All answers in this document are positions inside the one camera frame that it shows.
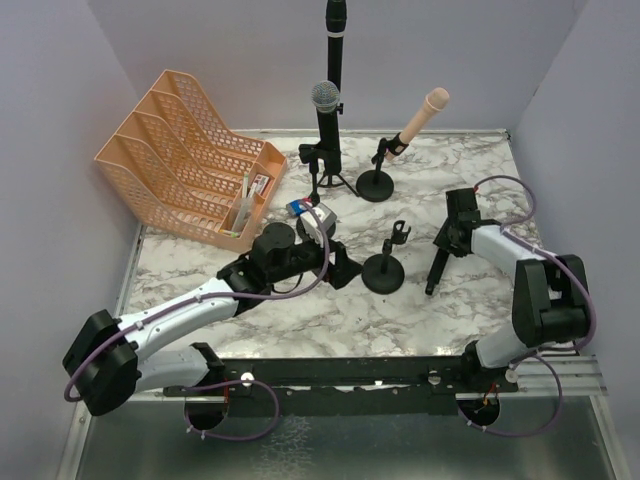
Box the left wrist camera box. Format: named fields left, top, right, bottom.
left=296, top=203, right=337, bottom=244

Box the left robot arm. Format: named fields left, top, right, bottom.
left=62, top=222, right=362, bottom=416

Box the white pen in organizer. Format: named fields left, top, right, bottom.
left=240, top=173, right=249, bottom=209

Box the black tripod mic stand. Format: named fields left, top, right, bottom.
left=317, top=102, right=358, bottom=197

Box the orange plastic file organizer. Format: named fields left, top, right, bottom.
left=95, top=70, right=287, bottom=253

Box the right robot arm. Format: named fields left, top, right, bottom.
left=425, top=188, right=594, bottom=389

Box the beige microphone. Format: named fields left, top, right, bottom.
left=385, top=87, right=450, bottom=160

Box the round-base mic stand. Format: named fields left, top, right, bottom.
left=361, top=220, right=411, bottom=295
left=356, top=133, right=409, bottom=203
left=296, top=144, right=336, bottom=241

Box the silver-head black microphone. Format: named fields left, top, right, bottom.
left=311, top=80, right=342, bottom=175

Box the blue small box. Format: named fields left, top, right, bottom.
left=286, top=198, right=313, bottom=217

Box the black microphone white ring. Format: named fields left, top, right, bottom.
left=324, top=0, right=349, bottom=96

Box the red white staple box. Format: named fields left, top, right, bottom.
left=249, top=174, right=272, bottom=196

